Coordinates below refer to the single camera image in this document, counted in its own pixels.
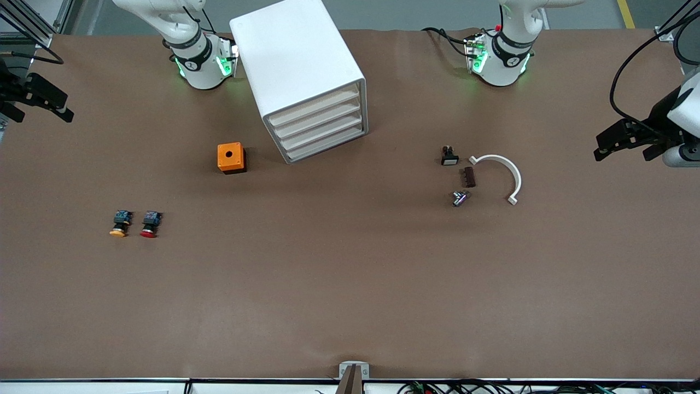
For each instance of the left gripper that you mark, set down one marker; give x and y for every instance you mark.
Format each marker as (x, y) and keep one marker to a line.
(658, 121)

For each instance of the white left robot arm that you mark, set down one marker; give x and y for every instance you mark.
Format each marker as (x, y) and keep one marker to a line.
(500, 65)

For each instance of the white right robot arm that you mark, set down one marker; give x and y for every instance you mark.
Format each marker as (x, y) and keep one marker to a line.
(199, 65)

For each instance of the yellow push button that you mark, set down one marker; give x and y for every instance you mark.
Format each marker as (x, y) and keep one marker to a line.
(119, 224)

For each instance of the red push button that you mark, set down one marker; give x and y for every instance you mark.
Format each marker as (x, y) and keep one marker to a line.
(149, 225)

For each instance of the orange button box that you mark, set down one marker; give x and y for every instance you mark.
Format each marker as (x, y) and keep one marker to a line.
(229, 157)

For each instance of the brown terminal block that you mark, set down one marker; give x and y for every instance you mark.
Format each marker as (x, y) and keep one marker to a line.
(469, 177)

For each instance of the small purple metal component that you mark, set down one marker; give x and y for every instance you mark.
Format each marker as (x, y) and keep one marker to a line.
(459, 198)

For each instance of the white curved bracket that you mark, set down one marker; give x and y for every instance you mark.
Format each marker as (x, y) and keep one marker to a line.
(511, 169)

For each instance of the black switch white face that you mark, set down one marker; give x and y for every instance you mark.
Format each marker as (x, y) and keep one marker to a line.
(449, 157)

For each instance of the grey metal camera bracket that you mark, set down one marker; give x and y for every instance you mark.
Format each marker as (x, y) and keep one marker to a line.
(354, 371)

